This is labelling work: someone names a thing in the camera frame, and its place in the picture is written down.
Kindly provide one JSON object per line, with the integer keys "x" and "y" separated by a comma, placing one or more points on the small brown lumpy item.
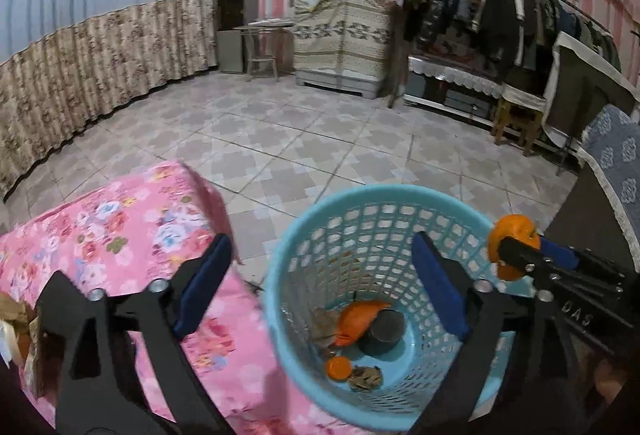
{"x": 366, "y": 377}

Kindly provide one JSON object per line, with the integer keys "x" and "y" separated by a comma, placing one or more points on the lace-covered low shelf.
{"x": 450, "y": 75}

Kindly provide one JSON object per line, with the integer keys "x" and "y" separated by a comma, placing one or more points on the orange bottle cap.
{"x": 339, "y": 369}

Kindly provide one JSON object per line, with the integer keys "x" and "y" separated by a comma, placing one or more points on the orange peel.
{"x": 515, "y": 227}

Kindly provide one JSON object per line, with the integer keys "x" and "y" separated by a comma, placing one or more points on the black ribbed cylinder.
{"x": 382, "y": 332}

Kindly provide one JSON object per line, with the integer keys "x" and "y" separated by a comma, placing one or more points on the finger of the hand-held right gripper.
{"x": 562, "y": 255}
{"x": 525, "y": 260}

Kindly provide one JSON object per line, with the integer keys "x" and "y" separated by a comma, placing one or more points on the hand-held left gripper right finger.
{"x": 440, "y": 290}

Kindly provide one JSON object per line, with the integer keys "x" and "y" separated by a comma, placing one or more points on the pink floral tablecloth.
{"x": 125, "y": 225}

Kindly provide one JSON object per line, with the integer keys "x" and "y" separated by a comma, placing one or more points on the beige paper scrap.
{"x": 325, "y": 327}

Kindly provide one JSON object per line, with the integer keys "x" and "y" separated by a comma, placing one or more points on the water dispenser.
{"x": 232, "y": 30}

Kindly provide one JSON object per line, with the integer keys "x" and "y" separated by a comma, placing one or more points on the blue floral-trimmed curtain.
{"x": 100, "y": 40}

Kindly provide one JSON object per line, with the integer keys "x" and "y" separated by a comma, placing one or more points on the row of hanging clothes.
{"x": 490, "y": 15}

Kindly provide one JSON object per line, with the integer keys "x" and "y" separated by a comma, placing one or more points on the wooden stool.
{"x": 522, "y": 102}

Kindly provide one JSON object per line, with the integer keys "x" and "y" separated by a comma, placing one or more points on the small round side table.
{"x": 262, "y": 25}

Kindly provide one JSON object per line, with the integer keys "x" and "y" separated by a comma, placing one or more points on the blue plastic basket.
{"x": 287, "y": 345}

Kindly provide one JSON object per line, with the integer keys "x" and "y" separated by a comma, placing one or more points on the cloth-covered chest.
{"x": 345, "y": 40}

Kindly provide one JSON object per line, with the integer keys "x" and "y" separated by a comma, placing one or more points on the grey floral cloth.
{"x": 615, "y": 155}

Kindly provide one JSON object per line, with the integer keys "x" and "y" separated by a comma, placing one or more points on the white-edged dark frame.
{"x": 575, "y": 90}

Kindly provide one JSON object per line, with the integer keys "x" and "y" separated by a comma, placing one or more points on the white tissue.
{"x": 7, "y": 340}

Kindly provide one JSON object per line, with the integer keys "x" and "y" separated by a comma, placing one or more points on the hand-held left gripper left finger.
{"x": 205, "y": 290}

